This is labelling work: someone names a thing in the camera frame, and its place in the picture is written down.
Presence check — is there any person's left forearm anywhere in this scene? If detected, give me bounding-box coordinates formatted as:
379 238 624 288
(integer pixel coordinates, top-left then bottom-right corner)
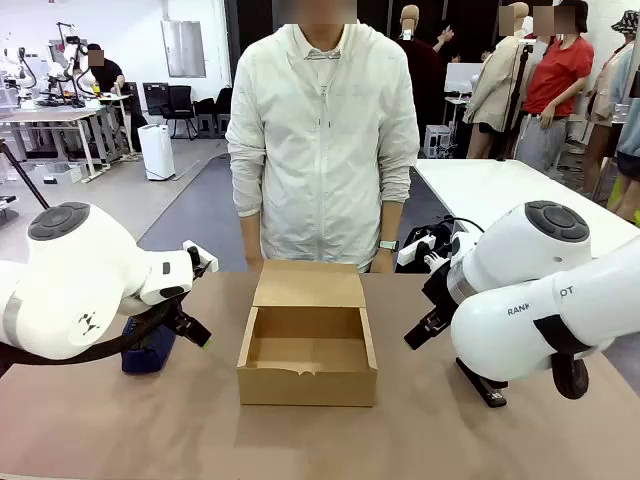
379 201 405 243

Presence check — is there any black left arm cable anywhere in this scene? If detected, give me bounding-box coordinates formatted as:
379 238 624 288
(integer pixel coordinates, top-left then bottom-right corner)
9 299 177 367

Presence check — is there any brown cardboard box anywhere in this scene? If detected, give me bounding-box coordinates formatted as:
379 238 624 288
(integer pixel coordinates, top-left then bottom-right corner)
236 258 379 408

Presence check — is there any man in black shirt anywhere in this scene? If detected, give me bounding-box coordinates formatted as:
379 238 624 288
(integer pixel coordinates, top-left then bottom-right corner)
85 43 127 97

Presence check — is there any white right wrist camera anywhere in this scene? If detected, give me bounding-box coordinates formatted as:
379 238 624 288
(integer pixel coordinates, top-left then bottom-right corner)
396 234 462 269

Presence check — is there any background work desk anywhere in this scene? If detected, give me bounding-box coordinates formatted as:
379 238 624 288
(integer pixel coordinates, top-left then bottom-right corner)
0 106 104 184

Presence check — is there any grey wall panel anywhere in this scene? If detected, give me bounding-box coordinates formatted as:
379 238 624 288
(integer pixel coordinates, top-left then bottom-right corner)
160 20 208 79

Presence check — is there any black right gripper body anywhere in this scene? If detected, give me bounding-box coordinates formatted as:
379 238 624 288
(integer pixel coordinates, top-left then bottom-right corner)
421 261 462 315

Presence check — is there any mannequin in beige coat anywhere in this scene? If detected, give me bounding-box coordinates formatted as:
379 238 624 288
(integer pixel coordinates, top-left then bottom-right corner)
461 1 534 159

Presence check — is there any white table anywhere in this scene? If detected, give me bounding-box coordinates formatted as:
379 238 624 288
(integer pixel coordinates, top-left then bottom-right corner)
413 157 629 257

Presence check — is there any white air purifier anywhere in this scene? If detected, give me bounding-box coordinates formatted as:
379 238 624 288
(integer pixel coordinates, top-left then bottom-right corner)
136 124 177 182

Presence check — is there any background person in black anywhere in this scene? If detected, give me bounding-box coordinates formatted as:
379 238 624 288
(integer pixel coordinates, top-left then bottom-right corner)
432 26 457 53

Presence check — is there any black stapler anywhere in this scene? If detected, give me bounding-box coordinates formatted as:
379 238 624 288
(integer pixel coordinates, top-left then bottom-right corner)
454 356 509 409

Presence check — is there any mannequin in dark red top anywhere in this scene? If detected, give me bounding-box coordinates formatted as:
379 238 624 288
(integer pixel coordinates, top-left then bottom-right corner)
398 4 447 129

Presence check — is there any small white cabinet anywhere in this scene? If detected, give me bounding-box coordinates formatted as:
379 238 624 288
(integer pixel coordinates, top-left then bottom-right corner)
423 124 454 159

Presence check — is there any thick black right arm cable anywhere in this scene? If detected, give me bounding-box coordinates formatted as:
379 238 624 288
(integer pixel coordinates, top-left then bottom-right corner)
532 314 604 400

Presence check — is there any mannequin with bucket hat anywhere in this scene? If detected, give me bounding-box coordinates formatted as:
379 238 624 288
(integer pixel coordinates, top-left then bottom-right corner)
581 8 640 202

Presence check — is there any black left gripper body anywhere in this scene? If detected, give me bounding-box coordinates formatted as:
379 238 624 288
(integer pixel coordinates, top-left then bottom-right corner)
164 298 195 332

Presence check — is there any black office chair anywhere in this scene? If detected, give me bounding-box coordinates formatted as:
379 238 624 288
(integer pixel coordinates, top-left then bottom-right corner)
163 84 199 140

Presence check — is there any person's left hand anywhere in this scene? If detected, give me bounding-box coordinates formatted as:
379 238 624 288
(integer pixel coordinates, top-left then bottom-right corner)
370 247 397 274

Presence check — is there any black bag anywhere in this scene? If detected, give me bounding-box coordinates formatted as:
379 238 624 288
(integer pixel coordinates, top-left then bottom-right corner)
401 223 454 274

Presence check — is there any person in white jacket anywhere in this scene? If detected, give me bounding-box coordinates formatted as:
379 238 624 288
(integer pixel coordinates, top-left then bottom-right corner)
224 18 421 274

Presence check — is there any woman in red shirt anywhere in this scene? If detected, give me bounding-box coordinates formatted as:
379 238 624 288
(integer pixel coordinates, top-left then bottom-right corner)
519 0 597 172

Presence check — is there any person's right forearm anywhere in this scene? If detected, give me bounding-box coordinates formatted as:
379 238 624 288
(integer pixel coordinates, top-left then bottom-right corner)
240 213 263 258

